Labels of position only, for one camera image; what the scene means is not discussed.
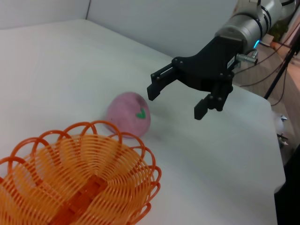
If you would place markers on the black bulky object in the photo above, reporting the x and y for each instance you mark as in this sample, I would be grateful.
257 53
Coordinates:
290 199

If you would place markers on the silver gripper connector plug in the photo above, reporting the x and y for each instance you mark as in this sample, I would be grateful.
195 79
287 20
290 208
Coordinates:
247 57

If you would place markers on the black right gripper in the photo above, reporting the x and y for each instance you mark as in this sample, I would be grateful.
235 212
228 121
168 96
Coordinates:
208 65

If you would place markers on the pink plush peach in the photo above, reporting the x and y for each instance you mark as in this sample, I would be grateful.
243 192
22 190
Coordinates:
126 112

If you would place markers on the black tripod leg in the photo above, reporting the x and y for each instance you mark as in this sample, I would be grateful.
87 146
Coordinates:
279 72

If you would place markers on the green potted plant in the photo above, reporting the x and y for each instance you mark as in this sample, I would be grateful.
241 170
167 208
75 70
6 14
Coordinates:
280 29

